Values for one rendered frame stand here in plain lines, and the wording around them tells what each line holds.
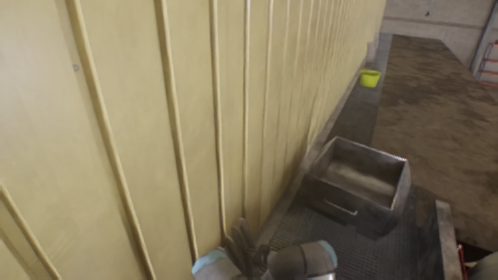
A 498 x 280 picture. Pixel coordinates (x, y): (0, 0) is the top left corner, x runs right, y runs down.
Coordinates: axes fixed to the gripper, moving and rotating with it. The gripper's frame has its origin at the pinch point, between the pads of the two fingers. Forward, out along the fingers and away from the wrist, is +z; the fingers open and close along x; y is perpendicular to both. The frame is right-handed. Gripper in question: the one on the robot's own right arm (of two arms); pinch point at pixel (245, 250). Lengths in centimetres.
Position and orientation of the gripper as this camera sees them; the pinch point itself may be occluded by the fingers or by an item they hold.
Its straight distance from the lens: 178.3
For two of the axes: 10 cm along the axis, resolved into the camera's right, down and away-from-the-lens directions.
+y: 1.8, 9.1, 3.7
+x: 4.8, -4.1, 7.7
